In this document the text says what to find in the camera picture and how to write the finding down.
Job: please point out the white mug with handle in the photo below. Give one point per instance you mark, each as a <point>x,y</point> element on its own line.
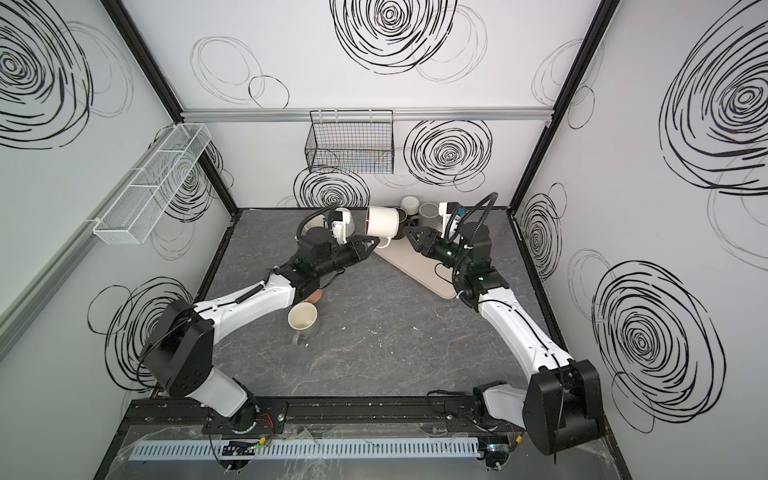
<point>383,223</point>

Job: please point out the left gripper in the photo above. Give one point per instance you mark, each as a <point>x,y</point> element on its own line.
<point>357,248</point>

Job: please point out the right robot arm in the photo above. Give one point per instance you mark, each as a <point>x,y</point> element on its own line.
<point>562,405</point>

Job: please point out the beige plastic tray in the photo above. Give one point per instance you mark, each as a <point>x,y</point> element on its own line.
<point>428,272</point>

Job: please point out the pink mug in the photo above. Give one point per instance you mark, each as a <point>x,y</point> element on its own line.
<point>317,221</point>

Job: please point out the wide grey mug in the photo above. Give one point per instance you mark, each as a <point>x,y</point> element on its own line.
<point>428,212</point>

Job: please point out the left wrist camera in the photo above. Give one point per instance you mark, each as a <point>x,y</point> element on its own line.
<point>342,225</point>

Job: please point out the white wire shelf basket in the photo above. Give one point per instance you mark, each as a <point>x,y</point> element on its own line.
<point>169,182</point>

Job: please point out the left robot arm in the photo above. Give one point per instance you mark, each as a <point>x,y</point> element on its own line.
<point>178,353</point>

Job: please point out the tall grey mug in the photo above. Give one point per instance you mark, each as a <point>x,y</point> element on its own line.
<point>304,321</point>

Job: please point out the orange and cream mug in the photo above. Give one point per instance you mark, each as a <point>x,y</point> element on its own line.
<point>314,297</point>

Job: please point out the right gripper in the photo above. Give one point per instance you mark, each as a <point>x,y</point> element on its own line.
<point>426,241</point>

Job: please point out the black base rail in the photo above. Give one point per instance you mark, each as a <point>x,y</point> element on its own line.
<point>452,413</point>

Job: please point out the black wire basket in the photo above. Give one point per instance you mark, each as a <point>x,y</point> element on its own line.
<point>355,140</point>

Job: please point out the white slotted cable duct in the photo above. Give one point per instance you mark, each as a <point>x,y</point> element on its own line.
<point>305,449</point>

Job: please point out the small white mug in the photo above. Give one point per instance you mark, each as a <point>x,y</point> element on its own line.
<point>410,205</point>

